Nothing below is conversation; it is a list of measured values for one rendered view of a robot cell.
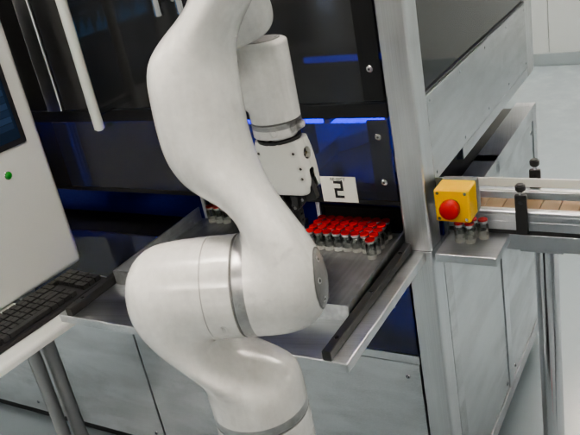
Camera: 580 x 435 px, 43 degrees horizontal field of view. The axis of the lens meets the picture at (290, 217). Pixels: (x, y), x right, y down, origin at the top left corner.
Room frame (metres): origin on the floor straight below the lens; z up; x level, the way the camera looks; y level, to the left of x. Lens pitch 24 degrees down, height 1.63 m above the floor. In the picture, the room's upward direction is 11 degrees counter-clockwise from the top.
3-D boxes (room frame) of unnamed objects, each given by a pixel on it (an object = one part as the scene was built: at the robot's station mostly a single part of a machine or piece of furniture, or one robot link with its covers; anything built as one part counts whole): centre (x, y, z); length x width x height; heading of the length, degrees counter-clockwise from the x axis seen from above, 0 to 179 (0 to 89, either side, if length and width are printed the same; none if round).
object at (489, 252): (1.38, -0.38, 0.87); 0.14 x 0.13 x 0.02; 147
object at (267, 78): (1.18, -0.01, 1.35); 0.09 x 0.08 x 0.13; 78
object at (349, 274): (1.37, -0.05, 0.90); 0.34 x 0.26 x 0.04; 147
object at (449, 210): (1.31, -0.32, 0.99); 0.04 x 0.04 x 0.04; 57
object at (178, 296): (0.76, 0.11, 1.16); 0.19 x 0.12 x 0.24; 78
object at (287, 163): (1.17, -0.01, 1.21); 0.10 x 0.08 x 0.11; 57
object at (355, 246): (1.45, -0.10, 0.90); 0.18 x 0.02 x 0.05; 57
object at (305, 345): (1.42, 0.11, 0.87); 0.70 x 0.48 x 0.02; 57
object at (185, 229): (1.58, 0.22, 0.90); 0.34 x 0.26 x 0.04; 147
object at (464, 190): (1.35, -0.34, 1.00); 0.08 x 0.07 x 0.07; 147
